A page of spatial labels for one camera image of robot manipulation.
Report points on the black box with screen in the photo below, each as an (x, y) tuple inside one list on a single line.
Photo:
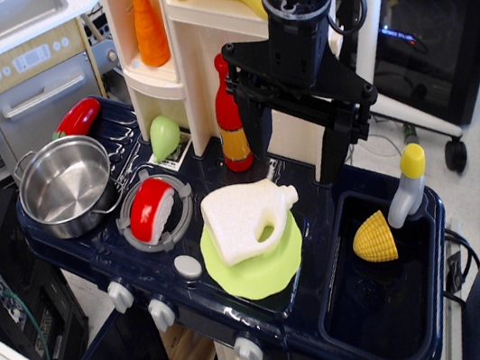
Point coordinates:
[(434, 62)]

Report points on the red toy eggplant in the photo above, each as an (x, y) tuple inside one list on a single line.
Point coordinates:
[(78, 119)]

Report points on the white rolling stand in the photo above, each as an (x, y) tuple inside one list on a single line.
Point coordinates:
[(370, 57)]

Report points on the grey left stove knob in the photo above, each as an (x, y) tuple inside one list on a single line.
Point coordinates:
[(120, 296)]

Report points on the grey stove knob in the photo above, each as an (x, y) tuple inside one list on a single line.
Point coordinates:
[(246, 349), (120, 296), (162, 314)]

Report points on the green toy pear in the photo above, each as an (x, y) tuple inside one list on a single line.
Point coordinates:
[(165, 137)]

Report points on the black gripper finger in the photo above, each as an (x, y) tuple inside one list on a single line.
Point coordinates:
[(256, 118), (333, 151)]

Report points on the white toy detergent jug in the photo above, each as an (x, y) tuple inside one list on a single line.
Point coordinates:
[(246, 220)]

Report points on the grey oval stove button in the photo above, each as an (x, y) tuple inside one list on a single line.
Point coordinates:
[(188, 267)]

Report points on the black computer case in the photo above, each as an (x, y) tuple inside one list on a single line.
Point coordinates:
[(39, 315)]

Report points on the grey right stove knob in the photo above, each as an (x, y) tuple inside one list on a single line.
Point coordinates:
[(246, 349)]

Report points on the red toy ketchup bottle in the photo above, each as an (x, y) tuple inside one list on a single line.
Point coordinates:
[(237, 153)]

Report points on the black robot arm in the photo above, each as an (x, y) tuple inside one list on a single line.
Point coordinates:
[(295, 72)]

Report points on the orange toy carrot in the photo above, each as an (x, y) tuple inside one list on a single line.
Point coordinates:
[(150, 35)]

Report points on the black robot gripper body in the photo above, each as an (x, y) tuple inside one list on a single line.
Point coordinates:
[(295, 72)]

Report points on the red and white toy sushi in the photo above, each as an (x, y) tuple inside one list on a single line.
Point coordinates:
[(151, 208)]

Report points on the dark blue toy kitchen counter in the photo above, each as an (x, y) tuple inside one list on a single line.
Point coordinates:
[(336, 307)]

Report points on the cream toy kitchen shelf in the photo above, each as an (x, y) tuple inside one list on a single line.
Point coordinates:
[(184, 88)]

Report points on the grey middle stove knob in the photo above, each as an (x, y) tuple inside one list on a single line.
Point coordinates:
[(162, 314)]

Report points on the light green toy plate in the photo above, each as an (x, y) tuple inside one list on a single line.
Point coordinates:
[(259, 277)]

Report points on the grey yellow toy faucet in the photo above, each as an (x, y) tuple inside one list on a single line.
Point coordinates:
[(408, 196)]

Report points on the stainless steel pot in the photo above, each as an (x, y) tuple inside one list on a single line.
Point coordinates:
[(67, 187)]

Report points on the yellow toy corn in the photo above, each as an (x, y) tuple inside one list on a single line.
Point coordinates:
[(373, 240)]

